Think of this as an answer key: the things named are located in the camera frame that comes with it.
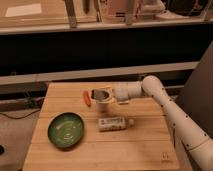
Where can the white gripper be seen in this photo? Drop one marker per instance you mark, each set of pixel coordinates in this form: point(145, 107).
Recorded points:
point(111, 98)

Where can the grey rectangular eraser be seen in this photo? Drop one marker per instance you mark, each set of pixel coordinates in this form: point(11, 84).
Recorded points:
point(99, 94)

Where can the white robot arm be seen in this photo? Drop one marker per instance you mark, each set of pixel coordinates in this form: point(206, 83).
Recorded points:
point(197, 141)

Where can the white ceramic cup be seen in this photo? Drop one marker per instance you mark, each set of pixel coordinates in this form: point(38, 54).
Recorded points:
point(102, 106)

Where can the pale yellow sponge block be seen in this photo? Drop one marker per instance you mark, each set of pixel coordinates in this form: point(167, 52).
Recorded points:
point(123, 102)

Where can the orange carrot toy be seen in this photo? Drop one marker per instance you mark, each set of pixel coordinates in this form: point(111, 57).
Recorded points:
point(86, 98)

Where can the white labelled bottle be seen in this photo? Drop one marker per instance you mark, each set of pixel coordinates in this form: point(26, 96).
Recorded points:
point(114, 123)

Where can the green round bowl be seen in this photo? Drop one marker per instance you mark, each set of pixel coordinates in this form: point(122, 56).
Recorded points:
point(66, 130)

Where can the wooden table top board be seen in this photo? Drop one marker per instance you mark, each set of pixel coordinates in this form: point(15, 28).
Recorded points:
point(145, 146)

